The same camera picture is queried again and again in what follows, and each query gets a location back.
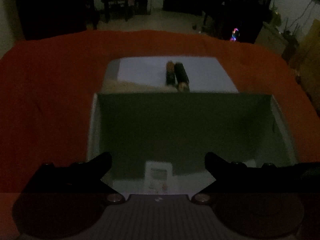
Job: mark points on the yellow wooden panel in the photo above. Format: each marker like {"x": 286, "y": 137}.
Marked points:
{"x": 308, "y": 62}

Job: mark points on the small white labelled box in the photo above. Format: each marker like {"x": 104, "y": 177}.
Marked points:
{"x": 160, "y": 177}

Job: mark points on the dark cluttered desk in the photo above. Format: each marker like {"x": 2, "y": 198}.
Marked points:
{"x": 240, "y": 7}

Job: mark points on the wooden chair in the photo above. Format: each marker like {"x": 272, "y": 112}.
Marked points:
{"x": 116, "y": 0}

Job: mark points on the computer with coloured lights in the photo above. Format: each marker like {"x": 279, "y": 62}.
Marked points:
{"x": 235, "y": 34}

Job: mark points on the dark wardrobe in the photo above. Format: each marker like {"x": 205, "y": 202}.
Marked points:
{"x": 55, "y": 7}

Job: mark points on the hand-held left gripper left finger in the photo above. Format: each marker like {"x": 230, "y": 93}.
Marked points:
{"x": 103, "y": 160}

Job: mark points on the white cardboard box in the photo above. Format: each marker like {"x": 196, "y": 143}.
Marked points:
{"x": 185, "y": 125}

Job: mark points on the white box lid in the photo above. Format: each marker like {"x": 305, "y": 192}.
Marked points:
{"x": 145, "y": 71}

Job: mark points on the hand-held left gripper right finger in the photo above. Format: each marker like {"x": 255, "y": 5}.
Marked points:
{"x": 212, "y": 160}

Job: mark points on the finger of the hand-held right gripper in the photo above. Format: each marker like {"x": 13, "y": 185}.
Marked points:
{"x": 311, "y": 175}

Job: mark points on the black battery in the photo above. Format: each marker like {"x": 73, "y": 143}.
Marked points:
{"x": 181, "y": 76}
{"x": 170, "y": 73}

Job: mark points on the orange blanket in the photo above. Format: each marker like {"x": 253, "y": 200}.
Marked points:
{"x": 50, "y": 92}

